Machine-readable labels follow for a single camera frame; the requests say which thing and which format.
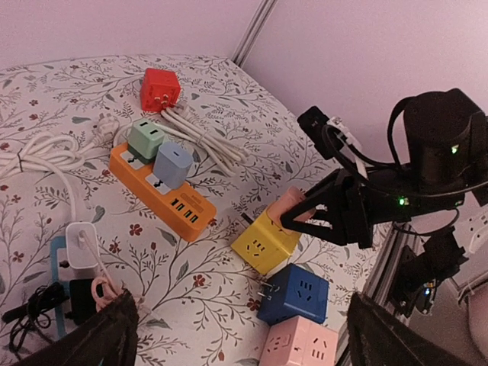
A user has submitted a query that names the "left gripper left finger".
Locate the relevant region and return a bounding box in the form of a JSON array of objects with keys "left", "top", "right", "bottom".
[{"left": 16, "top": 290, "right": 138, "bottom": 366}]

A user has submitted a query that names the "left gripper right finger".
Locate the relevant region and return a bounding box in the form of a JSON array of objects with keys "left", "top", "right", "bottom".
[{"left": 347, "top": 292, "right": 473, "bottom": 365}]

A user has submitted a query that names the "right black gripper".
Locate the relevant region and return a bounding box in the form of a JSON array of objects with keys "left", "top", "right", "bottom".
[{"left": 280, "top": 169, "right": 464, "bottom": 248}]

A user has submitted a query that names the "pink plug adapter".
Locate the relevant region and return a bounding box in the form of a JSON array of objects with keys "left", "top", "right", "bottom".
[{"left": 266, "top": 185, "right": 329, "bottom": 230}]

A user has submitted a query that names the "yellow cube socket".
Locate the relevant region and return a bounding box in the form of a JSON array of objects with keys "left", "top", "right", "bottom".
[{"left": 231, "top": 211, "right": 301, "bottom": 275}]

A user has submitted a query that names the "orange power strip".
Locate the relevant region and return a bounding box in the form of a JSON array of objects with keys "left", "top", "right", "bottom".
[{"left": 109, "top": 143, "right": 217, "bottom": 242}]

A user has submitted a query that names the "light blue plug adapter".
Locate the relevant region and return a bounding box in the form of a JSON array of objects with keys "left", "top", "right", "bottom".
[{"left": 152, "top": 141, "right": 194, "bottom": 190}]

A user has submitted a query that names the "green plug adapter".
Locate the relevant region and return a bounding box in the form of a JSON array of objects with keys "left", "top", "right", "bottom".
[{"left": 127, "top": 118, "right": 167, "bottom": 164}]

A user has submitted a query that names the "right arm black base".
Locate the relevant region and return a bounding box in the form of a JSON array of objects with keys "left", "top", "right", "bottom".
[{"left": 389, "top": 227, "right": 467, "bottom": 317}]

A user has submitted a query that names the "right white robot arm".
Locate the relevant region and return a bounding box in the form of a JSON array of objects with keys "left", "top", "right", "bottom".
[{"left": 280, "top": 88, "right": 487, "bottom": 249}]

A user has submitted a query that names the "pink cube socket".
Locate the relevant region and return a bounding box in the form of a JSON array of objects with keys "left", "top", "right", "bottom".
[{"left": 258, "top": 316, "right": 339, "bottom": 366}]

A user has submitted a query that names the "blue cube socket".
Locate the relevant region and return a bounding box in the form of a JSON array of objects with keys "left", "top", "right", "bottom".
[{"left": 257, "top": 263, "right": 329, "bottom": 326}]

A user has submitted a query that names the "teal USB charger socket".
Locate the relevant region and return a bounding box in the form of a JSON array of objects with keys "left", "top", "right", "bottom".
[{"left": 50, "top": 235, "right": 72, "bottom": 340}]

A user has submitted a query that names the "red cube socket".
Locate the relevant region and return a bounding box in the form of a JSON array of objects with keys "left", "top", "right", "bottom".
[{"left": 140, "top": 68, "right": 181, "bottom": 112}]

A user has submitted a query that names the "floral patterned table mat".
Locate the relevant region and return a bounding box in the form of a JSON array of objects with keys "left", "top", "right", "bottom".
[{"left": 1, "top": 56, "right": 386, "bottom": 365}]

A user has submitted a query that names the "black plug with cable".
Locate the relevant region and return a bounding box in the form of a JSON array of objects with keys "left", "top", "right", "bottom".
[{"left": 2, "top": 279, "right": 96, "bottom": 358}]

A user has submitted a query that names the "front aluminium rail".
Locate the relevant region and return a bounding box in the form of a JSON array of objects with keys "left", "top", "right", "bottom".
[{"left": 335, "top": 224, "right": 420, "bottom": 366}]

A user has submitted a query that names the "white charger with pink cable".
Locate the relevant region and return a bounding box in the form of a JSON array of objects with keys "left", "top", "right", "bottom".
[{"left": 66, "top": 222, "right": 118, "bottom": 311}]

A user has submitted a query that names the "white cable of red socket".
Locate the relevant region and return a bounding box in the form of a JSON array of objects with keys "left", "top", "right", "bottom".
[{"left": 159, "top": 104, "right": 252, "bottom": 178}]

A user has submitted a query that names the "white coiled power cable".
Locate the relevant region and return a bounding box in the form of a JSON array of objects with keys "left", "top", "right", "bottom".
[{"left": 0, "top": 114, "right": 130, "bottom": 230}]

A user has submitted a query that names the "right aluminium frame post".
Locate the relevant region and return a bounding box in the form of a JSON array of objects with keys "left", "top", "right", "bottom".
[{"left": 231, "top": 0, "right": 278, "bottom": 66}]

